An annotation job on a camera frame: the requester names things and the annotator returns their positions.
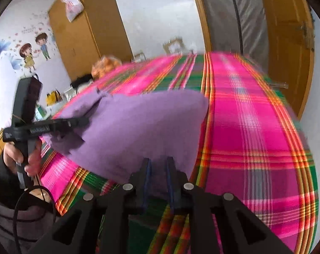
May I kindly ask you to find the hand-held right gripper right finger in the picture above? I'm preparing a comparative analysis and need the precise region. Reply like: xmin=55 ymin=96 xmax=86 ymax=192
xmin=167 ymin=157 xmax=294 ymax=254

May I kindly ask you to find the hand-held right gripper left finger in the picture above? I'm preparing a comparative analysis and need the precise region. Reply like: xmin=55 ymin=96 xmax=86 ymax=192
xmin=37 ymin=157 xmax=152 ymax=254

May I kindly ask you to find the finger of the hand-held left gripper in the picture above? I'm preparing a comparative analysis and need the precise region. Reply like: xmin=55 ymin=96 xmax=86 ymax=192
xmin=52 ymin=118 xmax=90 ymax=133

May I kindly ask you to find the purple sweater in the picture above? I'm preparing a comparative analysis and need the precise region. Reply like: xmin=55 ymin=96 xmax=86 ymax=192
xmin=41 ymin=88 xmax=209 ymax=199

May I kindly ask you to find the person's left forearm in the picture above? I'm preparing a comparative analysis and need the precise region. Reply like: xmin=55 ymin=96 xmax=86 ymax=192
xmin=0 ymin=159 xmax=26 ymax=209

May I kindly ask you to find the person's left hand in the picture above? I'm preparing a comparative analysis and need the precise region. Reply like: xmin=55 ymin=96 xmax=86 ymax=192
xmin=4 ymin=139 xmax=43 ymax=176

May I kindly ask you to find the yellow bag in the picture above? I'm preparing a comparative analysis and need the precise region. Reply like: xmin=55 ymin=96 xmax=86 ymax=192
xmin=46 ymin=90 xmax=63 ymax=105

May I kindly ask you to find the black cloth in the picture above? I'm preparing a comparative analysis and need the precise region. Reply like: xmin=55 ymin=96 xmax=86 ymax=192
xmin=70 ymin=74 xmax=93 ymax=89

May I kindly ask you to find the bag of oranges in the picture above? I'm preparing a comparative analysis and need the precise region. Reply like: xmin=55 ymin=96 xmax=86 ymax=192
xmin=91 ymin=55 xmax=122 ymax=78

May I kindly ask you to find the wooden wardrobe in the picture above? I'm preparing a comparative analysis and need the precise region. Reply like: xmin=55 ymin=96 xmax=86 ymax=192
xmin=48 ymin=0 xmax=134 ymax=81

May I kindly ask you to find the pink green plaid blanket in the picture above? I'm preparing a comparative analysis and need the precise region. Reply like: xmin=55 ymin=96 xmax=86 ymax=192
xmin=40 ymin=51 xmax=319 ymax=254

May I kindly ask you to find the white pink plastic bag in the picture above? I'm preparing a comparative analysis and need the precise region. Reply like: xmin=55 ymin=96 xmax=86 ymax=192
xmin=62 ymin=0 xmax=85 ymax=22

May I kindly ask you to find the person's grey clothing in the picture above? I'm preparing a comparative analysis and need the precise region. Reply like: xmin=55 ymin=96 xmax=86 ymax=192
xmin=0 ymin=190 xmax=60 ymax=254

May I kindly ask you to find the cardboard box with label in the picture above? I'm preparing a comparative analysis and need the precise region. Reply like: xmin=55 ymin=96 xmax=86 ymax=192
xmin=163 ymin=37 xmax=185 ymax=55

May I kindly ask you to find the clear plastic door curtain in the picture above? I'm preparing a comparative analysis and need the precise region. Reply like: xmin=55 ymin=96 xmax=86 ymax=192
xmin=196 ymin=0 xmax=269 ymax=59

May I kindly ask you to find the wooden door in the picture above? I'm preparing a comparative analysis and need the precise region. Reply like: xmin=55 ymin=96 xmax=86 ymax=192
xmin=255 ymin=0 xmax=315 ymax=119

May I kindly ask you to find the cartoon wall sticker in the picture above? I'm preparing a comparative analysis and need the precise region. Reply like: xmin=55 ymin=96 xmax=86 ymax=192
xmin=0 ymin=11 xmax=60 ymax=72

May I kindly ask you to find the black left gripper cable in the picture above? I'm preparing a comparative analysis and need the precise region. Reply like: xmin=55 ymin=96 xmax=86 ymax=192
xmin=13 ymin=185 xmax=56 ymax=254

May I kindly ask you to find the wooden door frame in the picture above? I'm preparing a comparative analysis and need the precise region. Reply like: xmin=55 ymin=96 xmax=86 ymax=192
xmin=189 ymin=0 xmax=212 ymax=52

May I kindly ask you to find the metal door handle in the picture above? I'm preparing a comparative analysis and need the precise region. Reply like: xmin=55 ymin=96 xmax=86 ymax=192
xmin=300 ymin=21 xmax=315 ymax=52

